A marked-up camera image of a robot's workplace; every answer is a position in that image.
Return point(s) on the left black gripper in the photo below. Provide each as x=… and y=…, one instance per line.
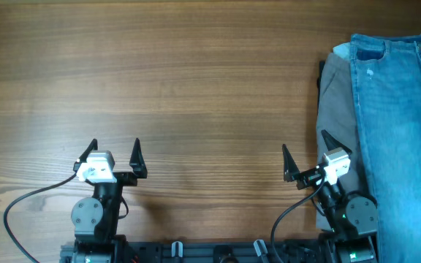
x=130, y=178

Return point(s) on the grey shorts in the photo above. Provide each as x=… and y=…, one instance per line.
x=336, y=115

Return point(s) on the black mounting rail base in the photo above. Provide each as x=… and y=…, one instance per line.
x=256, y=251

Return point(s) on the blue denim jeans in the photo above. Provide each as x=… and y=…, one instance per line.
x=386, y=87

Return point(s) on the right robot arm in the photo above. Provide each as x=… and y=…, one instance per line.
x=352, y=216

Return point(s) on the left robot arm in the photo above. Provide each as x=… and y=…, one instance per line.
x=96, y=218

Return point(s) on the light blue shirt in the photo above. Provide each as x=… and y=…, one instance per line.
x=343, y=51

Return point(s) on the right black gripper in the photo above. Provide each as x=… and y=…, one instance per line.
x=290, y=171

